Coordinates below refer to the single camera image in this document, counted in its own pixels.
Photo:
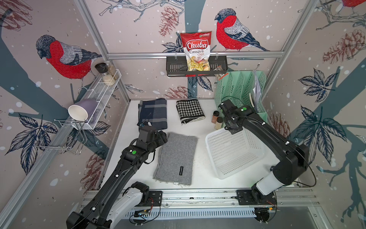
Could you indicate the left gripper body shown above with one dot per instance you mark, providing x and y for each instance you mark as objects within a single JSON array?
[{"x": 159, "y": 139}]

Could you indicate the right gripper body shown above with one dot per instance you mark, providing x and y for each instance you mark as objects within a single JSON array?
[{"x": 228, "y": 126}]

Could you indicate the navy plaid scarf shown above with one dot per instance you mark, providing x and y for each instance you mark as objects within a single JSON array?
[{"x": 153, "y": 112}]

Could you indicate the white plastic basket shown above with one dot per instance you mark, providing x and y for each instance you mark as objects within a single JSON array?
[{"x": 232, "y": 153}]

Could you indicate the grey scarf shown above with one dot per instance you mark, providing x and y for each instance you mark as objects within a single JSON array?
[{"x": 175, "y": 159}]

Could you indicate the houndstooth scarf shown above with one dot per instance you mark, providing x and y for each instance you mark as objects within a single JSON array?
[{"x": 189, "y": 111}]

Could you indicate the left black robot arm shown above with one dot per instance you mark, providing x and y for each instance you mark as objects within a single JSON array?
[{"x": 105, "y": 210}]

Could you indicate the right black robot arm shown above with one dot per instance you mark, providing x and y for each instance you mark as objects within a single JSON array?
[{"x": 293, "y": 158}]

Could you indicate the tan spice bottle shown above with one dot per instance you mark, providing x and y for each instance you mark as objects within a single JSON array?
[{"x": 219, "y": 123}]

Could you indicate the brown spice bottle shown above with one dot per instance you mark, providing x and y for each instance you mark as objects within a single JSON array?
[{"x": 215, "y": 116}]

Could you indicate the mint green file organizer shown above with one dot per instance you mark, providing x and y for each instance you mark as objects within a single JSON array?
[{"x": 239, "y": 88}]

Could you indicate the papers in organizer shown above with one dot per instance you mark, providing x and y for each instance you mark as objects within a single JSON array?
[{"x": 255, "y": 94}]

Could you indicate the black lid spice jar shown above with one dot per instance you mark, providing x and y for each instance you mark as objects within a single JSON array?
[{"x": 107, "y": 78}]

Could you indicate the lavender cup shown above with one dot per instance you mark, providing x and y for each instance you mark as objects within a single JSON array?
[{"x": 83, "y": 110}]

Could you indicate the glass spice jar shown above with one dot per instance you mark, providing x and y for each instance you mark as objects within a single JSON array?
[{"x": 112, "y": 70}]

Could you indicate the red Chuba chips bag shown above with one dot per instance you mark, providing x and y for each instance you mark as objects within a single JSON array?
[{"x": 196, "y": 47}]

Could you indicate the white wire wall shelf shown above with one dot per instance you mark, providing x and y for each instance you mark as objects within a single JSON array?
[{"x": 101, "y": 93}]

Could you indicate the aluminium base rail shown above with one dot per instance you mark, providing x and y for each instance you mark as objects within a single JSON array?
[{"x": 225, "y": 203}]

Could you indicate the small circuit board with wires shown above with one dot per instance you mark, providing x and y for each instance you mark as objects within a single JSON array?
[{"x": 141, "y": 217}]

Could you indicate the black wall-mounted basket shelf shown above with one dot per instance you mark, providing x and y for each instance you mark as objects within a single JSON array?
[{"x": 177, "y": 67}]

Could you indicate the wire cup holder rack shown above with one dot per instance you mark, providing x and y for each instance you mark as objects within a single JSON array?
[{"x": 63, "y": 136}]

